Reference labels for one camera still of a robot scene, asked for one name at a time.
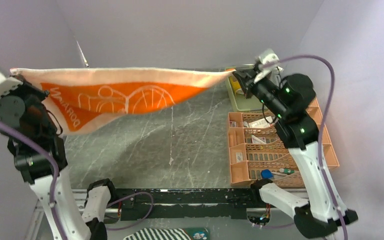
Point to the orange plastic compartment tray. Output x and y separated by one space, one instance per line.
252 150

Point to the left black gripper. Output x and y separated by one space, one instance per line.
27 85

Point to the teal cartoon card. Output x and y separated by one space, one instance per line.
197 233

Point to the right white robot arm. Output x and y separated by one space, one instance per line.
323 212

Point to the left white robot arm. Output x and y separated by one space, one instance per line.
36 144

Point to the blue cap item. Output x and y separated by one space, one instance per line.
266 174

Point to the orange white towel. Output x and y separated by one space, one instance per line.
86 99

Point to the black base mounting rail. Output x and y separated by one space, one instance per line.
158 203

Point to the green white marker pen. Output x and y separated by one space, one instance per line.
287 171

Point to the black white striped cloth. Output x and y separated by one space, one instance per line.
159 234

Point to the aluminium frame rail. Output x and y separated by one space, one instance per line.
279 227

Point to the brown yellow bear towel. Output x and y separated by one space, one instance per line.
235 85

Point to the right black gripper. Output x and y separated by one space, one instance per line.
245 79

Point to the green plastic basket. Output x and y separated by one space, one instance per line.
241 104

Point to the orange plastic file organizer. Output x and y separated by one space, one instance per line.
330 156

